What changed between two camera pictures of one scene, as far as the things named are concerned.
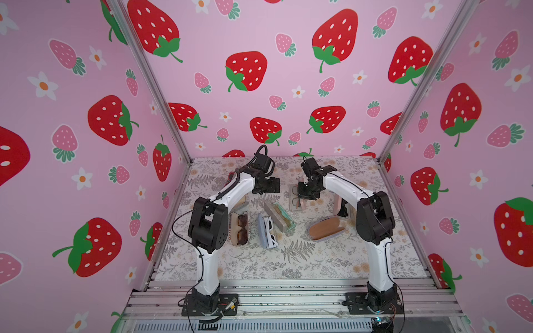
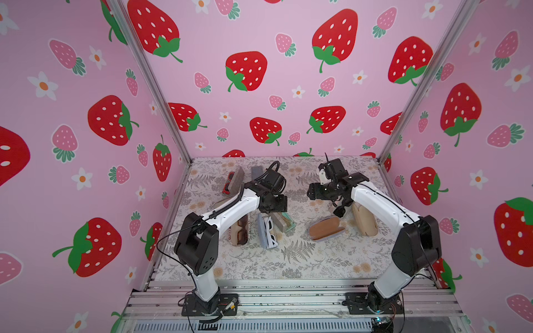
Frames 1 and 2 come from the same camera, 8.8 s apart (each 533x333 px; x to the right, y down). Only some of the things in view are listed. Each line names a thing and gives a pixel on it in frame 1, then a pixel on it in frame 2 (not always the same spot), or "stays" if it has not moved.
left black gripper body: (268, 185) -> (276, 204)
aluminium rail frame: (287, 306) stays
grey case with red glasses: (233, 180) stays
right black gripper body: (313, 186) -> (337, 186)
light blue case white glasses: (267, 238) stays
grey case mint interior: (280, 216) stays
